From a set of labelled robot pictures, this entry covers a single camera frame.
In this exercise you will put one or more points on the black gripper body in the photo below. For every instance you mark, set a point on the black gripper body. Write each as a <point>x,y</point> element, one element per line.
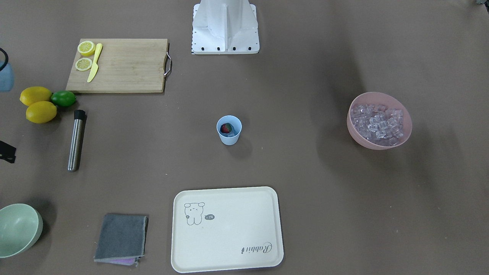
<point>6,151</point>

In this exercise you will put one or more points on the steel muddler with black tip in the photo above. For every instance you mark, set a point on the steel muddler with black tip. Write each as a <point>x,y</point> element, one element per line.
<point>80,118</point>

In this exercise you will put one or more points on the red strawberry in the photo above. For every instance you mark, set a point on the red strawberry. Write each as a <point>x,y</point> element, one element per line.
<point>226,128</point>

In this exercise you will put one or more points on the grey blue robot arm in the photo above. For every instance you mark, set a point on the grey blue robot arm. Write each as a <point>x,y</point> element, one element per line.
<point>6,79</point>

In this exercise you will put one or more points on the light blue plastic cup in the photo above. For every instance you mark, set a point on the light blue plastic cup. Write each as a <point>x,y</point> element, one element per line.
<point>236,123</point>

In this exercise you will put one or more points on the pile of clear ice cubes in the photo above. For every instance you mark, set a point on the pile of clear ice cubes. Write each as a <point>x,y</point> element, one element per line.
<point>378,123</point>

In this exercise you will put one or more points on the lower whole yellow lemon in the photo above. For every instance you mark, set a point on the lower whole yellow lemon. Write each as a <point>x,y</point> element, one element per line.
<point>41,112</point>

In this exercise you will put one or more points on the whole yellow lemon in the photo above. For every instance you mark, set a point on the whole yellow lemon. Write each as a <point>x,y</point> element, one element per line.
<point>34,94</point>
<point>41,112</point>

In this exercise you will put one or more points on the upper whole yellow lemon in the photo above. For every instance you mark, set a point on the upper whole yellow lemon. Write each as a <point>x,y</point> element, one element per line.
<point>34,94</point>

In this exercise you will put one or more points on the light green bowl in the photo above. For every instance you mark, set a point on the light green bowl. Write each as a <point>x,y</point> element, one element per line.
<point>20,227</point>

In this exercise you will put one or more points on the green lime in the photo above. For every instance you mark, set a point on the green lime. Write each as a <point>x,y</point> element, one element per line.
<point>63,98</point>

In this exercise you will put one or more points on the lower lemon half slice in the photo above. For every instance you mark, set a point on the lower lemon half slice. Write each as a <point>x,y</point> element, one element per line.
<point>83,64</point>

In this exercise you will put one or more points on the lemon half slice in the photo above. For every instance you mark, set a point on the lemon half slice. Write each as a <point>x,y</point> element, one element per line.
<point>83,64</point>
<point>86,48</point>

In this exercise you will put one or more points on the yellow plastic knife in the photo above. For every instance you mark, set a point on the yellow plastic knife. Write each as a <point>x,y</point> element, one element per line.
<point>94,68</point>

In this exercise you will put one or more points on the upper lemon half slice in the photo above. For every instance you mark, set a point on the upper lemon half slice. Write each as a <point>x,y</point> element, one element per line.
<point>86,48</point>

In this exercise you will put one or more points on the grey folded cloth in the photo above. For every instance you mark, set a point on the grey folded cloth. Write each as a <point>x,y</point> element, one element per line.
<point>122,239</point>

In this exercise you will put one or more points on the cream rabbit tray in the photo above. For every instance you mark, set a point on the cream rabbit tray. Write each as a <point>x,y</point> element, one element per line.
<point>226,229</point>

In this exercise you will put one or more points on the pink bowl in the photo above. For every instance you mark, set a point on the pink bowl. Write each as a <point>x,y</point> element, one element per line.
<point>378,98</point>

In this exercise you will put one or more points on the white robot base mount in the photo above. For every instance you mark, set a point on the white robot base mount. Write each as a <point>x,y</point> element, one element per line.
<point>225,27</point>

